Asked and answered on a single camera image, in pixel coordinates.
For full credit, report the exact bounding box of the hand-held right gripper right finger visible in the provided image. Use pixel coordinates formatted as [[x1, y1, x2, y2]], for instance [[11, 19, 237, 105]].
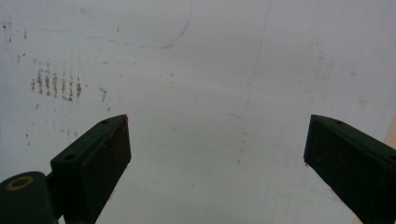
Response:
[[303, 114, 396, 224]]

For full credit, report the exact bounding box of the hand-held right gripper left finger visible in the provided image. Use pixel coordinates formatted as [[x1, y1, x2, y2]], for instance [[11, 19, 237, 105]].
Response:
[[49, 114, 133, 224]]

